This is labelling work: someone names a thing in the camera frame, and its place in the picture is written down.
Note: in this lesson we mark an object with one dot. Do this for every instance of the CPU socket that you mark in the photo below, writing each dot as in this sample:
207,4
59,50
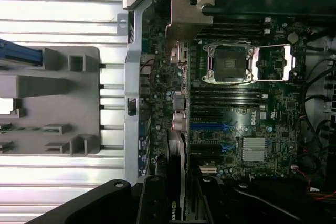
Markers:
228,64

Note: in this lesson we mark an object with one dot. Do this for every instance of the open black PC case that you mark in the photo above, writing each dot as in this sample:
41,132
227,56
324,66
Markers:
131,77

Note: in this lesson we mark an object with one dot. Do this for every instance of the black expansion slot blue latch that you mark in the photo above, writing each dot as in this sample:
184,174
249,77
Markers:
228,147

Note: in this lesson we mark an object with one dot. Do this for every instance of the coin cell battery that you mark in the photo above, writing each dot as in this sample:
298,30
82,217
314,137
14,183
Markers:
292,37

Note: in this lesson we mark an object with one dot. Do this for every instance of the white expansion slot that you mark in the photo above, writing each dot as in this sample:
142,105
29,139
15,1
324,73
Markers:
208,169

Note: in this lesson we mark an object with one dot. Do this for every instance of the grey parts rack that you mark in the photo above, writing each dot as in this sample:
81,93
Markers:
52,108

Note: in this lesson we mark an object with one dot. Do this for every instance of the silver chipset heat sink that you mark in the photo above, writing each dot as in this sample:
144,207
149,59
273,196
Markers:
253,149

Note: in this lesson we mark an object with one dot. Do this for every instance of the green RAM stick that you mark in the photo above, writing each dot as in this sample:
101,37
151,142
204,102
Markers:
21,128

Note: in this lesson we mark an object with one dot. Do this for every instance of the hard disk with blue bracket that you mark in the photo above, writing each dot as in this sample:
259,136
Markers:
21,56

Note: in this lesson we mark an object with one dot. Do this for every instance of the green motherboard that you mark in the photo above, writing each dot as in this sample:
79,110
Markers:
278,119

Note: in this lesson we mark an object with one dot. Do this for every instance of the metal socket cover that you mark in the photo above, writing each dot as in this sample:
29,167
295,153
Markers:
288,62

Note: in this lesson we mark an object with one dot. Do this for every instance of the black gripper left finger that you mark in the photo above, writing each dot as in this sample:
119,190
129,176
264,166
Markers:
152,203

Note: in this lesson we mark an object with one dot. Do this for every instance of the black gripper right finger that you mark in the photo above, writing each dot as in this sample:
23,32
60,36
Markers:
215,203

